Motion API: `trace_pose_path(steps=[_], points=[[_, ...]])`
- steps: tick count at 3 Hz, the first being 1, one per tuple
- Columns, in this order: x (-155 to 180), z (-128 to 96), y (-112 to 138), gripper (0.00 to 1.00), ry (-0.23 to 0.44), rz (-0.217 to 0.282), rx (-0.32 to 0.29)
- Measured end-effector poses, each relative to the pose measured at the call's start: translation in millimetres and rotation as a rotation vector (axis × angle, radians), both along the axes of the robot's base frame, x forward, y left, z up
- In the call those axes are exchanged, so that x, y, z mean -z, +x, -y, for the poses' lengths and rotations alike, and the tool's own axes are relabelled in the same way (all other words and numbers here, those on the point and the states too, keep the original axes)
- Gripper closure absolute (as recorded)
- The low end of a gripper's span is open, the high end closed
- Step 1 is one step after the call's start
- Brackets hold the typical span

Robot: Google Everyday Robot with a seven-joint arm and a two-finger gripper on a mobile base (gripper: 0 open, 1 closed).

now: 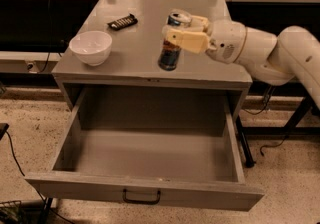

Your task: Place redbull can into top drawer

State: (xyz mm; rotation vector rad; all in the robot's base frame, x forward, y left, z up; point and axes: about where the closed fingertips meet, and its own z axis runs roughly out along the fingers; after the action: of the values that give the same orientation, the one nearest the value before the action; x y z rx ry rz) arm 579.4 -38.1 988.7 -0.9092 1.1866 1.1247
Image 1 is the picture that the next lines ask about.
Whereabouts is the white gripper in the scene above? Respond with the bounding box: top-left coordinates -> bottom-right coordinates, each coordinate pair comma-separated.
162,15 -> 247,64

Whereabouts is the black snack bar wrapper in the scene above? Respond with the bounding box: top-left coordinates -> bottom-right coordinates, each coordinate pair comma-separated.
108,14 -> 138,31

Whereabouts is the grey open drawer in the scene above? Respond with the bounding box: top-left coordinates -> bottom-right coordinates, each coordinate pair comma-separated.
24,85 -> 266,213

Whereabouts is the black cable right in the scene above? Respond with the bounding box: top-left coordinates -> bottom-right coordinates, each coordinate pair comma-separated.
242,85 -> 291,158

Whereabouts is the black floor cable left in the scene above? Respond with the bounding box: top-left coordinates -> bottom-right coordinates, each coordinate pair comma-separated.
5,129 -> 78,224

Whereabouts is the white bowl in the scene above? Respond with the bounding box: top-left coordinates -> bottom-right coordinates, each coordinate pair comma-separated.
69,31 -> 113,66

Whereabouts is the redbull can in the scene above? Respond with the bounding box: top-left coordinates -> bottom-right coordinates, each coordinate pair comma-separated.
158,9 -> 192,71

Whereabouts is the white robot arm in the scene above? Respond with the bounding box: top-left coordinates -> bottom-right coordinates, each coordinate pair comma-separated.
162,16 -> 320,108

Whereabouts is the black drawer handle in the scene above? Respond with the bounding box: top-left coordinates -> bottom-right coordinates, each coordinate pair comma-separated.
122,189 -> 161,205

